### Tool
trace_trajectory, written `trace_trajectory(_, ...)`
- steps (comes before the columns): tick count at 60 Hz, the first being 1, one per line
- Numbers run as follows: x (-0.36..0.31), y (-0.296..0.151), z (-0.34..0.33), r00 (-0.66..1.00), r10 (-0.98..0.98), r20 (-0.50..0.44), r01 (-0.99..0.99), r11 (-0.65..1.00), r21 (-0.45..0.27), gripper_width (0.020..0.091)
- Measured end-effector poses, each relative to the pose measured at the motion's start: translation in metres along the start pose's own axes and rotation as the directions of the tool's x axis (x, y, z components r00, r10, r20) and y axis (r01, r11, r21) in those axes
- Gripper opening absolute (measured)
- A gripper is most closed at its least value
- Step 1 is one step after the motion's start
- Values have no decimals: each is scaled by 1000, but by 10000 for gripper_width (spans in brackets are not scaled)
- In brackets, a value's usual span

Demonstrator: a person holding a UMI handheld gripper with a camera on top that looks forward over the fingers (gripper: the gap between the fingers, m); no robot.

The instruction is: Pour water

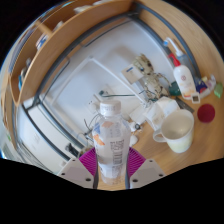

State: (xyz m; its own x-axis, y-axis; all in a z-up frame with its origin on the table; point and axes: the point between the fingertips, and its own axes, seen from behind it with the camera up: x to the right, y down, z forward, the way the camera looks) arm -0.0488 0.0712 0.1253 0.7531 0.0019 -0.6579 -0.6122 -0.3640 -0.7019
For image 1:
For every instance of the white mug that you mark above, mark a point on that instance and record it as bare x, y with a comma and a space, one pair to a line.
178, 135

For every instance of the white wall socket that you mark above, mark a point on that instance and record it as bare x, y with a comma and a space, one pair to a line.
93, 106
106, 94
130, 74

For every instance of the white power strip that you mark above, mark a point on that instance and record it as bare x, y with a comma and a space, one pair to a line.
136, 115

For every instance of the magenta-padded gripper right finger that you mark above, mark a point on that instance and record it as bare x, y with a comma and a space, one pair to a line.
148, 173

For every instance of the white red-topped pump bottle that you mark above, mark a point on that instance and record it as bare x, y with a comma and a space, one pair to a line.
185, 80

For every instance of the white earbud case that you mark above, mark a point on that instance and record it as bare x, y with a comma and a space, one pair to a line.
133, 140

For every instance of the white pink snack packet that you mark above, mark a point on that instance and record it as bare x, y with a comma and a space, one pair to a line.
209, 85

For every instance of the flat round red coaster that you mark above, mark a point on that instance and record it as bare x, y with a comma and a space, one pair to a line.
206, 113

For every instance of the grey metal desk frame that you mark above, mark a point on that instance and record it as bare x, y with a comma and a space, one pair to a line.
56, 128

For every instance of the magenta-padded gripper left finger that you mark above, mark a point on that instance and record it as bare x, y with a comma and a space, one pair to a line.
75, 173

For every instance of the white desk lamp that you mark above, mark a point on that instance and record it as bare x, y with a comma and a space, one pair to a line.
100, 66

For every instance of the dark blue small box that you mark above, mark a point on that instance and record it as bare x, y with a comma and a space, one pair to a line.
201, 86

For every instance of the wooden shelf unit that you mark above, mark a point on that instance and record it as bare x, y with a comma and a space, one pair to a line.
66, 50

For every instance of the clear plastic water bottle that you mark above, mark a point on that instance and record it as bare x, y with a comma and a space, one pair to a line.
111, 146

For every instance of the black handheld device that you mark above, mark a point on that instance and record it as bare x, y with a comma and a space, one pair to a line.
72, 150

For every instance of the brown tree creature figurine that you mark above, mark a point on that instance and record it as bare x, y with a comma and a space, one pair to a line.
155, 83

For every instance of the small white square clock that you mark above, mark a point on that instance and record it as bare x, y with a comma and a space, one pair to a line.
195, 98

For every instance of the small green packet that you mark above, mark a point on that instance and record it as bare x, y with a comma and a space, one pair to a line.
218, 90

